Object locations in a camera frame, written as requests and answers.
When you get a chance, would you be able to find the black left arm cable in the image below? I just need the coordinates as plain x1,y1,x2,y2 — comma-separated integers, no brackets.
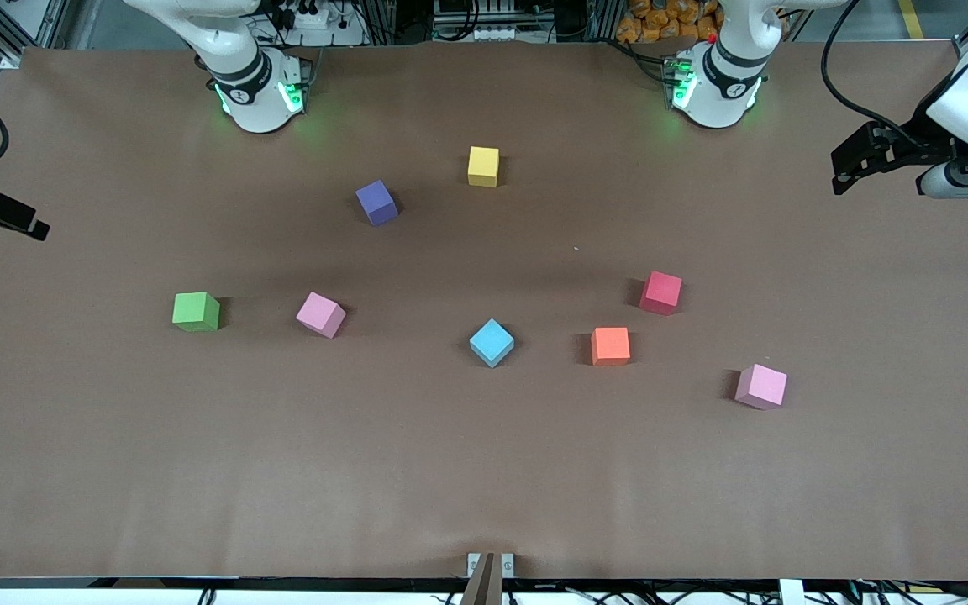
819,0,932,150

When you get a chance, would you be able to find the brown table mat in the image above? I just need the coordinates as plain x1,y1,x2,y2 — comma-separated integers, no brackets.
0,40,968,582

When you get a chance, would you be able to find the green foam cube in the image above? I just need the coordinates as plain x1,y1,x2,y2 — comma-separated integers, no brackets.
171,292,222,333

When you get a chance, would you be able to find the yellow foam cube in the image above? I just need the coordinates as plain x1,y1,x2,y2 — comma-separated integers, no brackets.
467,146,501,188

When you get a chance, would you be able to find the white power strip with plugs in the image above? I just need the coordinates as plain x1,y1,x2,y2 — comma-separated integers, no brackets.
274,3,346,33

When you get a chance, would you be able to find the silver metal bracket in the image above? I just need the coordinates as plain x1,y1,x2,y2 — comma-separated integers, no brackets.
466,552,516,579

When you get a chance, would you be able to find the orange snack bag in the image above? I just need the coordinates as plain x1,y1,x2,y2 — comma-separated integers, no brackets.
616,0,724,45

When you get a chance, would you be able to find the long white power strip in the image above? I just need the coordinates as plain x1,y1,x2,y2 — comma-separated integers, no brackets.
434,24,554,44

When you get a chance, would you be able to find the orange foam cube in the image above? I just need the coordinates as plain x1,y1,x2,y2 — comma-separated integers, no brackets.
591,327,632,367

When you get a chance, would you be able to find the blue foam cube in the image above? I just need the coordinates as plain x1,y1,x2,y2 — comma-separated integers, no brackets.
469,318,516,369

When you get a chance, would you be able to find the red foam cube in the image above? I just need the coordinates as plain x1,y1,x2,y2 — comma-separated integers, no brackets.
639,270,684,317

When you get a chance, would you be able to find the brown wooden strip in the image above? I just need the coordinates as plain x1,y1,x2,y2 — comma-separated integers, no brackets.
460,552,506,605

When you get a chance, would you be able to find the pink foam cube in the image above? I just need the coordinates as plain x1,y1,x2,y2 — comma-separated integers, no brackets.
734,363,788,412
296,291,348,339

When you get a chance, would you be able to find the purple foam cube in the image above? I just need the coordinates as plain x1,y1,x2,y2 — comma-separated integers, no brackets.
355,179,400,227

